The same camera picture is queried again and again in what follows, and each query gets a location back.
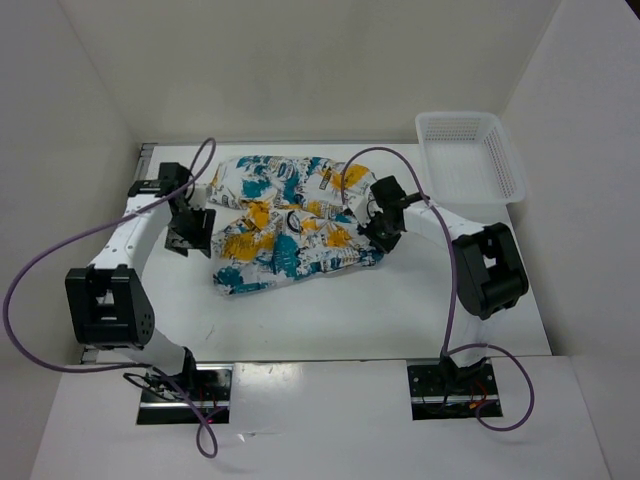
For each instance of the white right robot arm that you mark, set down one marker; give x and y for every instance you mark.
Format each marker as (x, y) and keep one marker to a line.
(488, 276)

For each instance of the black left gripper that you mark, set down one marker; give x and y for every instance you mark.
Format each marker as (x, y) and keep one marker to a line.
(199, 240)

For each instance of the colourful patterned shorts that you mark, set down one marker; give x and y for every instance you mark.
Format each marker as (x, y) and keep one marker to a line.
(295, 221)

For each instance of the white plastic basket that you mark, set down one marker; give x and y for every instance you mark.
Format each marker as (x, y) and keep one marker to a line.
(469, 159)

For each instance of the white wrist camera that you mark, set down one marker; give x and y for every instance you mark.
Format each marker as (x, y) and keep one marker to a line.
(197, 199)
(362, 205)

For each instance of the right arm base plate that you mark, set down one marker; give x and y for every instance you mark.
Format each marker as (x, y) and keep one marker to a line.
(432, 399)

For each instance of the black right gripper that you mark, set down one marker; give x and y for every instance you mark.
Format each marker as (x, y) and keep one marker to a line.
(382, 245)

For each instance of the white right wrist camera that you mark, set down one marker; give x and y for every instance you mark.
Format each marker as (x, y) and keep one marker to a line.
(362, 205)

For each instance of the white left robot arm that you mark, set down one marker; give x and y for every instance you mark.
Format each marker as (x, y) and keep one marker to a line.
(109, 307)

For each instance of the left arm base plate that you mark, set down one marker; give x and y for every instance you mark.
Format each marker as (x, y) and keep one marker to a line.
(160, 404)

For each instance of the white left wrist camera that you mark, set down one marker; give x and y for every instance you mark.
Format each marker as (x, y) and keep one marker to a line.
(197, 199)

